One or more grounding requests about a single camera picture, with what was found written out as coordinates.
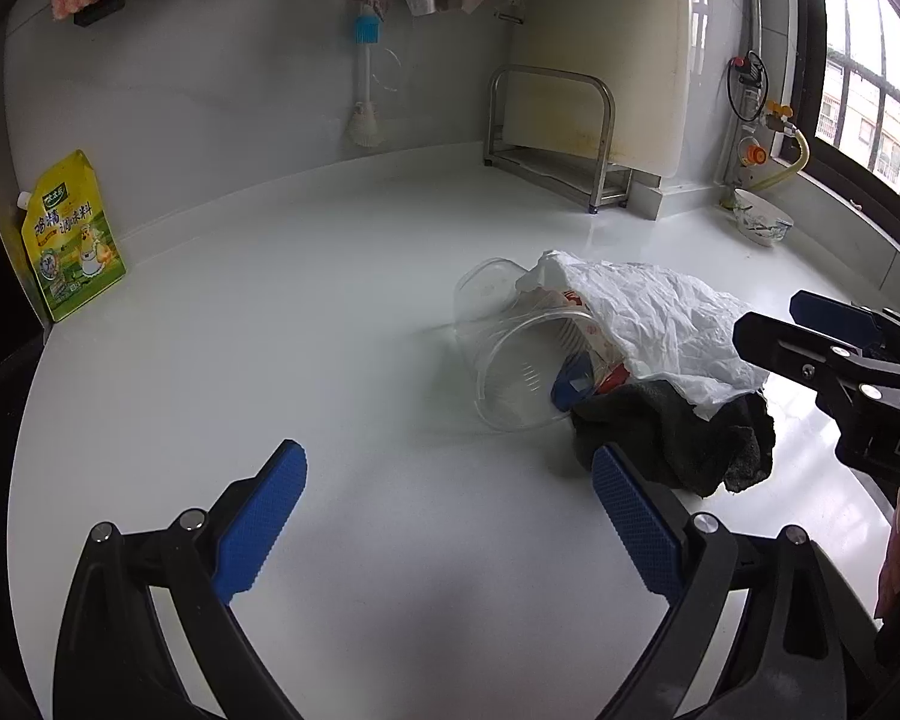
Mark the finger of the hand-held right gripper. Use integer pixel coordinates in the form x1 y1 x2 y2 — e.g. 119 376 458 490
790 289 900 362
733 311 880 407

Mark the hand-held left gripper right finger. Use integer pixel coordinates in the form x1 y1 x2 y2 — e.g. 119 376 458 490
591 442 848 720

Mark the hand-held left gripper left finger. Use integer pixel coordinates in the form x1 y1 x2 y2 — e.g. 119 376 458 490
52 439 308 720

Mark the dark cloth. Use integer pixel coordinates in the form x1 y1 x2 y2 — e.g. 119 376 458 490
570 379 775 497

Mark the white plastic bag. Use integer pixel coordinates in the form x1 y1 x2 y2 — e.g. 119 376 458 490
514 250 767 421

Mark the clear plastic cup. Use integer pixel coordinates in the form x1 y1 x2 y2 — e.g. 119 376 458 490
454 257 597 432

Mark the patterned ceramic bowl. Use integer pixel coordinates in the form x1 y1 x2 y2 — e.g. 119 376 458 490
733 189 794 248

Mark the dark framed window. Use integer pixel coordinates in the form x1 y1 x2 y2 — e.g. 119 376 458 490
795 0 900 248

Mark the black gas shutoff device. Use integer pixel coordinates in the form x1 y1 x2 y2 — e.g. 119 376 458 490
726 51 767 121

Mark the metal board rack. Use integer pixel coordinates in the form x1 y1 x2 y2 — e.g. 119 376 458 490
484 66 635 217

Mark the green yellow seasoning pouch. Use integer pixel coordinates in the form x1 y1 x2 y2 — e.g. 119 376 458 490
16 150 128 323

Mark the white cutting board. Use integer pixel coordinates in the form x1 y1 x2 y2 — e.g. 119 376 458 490
506 0 691 179

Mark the blue white bottle brush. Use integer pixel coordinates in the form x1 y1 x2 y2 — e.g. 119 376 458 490
347 11 382 149

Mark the yellow gas hose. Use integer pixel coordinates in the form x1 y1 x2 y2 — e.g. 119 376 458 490
735 124 811 192

